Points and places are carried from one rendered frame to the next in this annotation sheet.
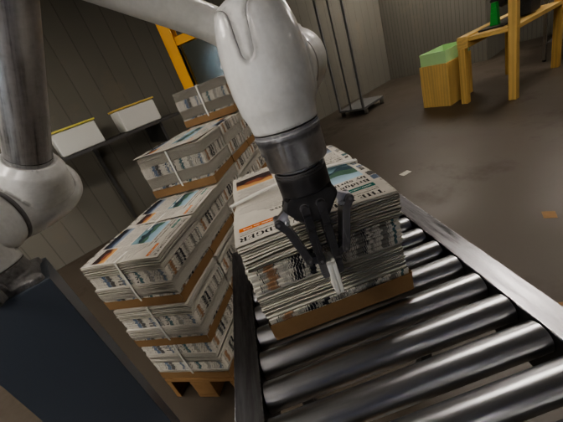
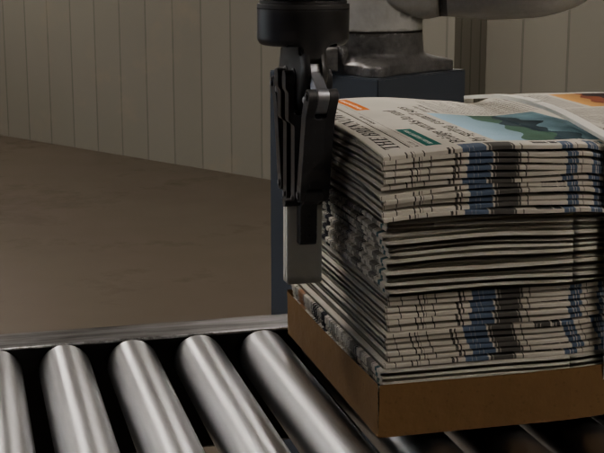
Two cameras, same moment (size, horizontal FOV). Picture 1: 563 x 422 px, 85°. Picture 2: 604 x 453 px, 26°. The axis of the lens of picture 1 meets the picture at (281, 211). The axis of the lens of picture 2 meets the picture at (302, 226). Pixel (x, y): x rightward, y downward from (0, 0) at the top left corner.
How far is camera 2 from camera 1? 1.10 m
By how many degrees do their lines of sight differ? 72
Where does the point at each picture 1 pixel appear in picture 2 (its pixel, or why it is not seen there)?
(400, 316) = (315, 438)
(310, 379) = (200, 364)
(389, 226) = (374, 234)
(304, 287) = not seen: hidden behind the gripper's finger
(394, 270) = (373, 354)
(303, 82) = not seen: outside the picture
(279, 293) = not seen: hidden behind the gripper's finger
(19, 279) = (366, 57)
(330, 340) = (279, 380)
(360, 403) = (139, 392)
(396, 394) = (143, 418)
